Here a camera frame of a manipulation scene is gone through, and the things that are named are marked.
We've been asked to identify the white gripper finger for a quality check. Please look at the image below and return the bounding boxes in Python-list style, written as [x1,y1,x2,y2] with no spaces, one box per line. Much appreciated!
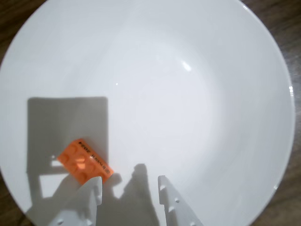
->
[48,176,103,226]
[157,175,204,226]

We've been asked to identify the orange lego block black print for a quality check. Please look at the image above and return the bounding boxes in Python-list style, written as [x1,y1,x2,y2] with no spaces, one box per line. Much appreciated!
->
[57,138,115,186]

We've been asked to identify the white round plate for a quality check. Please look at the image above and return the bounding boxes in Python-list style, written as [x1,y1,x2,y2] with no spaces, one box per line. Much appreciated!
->
[0,0,296,226]

